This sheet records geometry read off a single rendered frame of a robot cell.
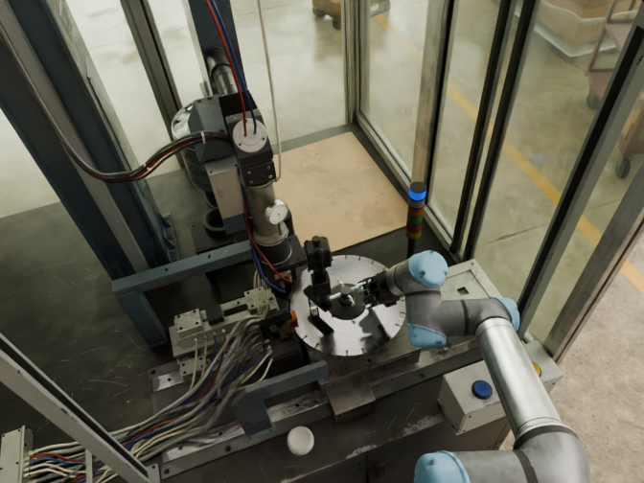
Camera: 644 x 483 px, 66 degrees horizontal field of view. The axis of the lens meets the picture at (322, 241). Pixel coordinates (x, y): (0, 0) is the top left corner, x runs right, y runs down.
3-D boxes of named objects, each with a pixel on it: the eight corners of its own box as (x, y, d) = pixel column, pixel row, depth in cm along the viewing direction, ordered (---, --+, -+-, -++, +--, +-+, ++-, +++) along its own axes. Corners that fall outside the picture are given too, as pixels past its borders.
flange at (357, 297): (317, 303, 137) (317, 297, 135) (344, 278, 142) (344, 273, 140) (348, 326, 132) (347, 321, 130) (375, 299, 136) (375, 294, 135)
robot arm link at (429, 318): (468, 343, 97) (461, 288, 100) (410, 346, 97) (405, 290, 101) (459, 346, 105) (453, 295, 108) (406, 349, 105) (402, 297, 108)
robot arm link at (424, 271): (419, 287, 98) (414, 246, 100) (394, 297, 108) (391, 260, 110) (453, 288, 100) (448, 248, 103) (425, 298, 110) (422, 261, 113)
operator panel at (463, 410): (524, 365, 143) (538, 339, 131) (547, 400, 136) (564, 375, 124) (436, 399, 138) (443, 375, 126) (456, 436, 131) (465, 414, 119)
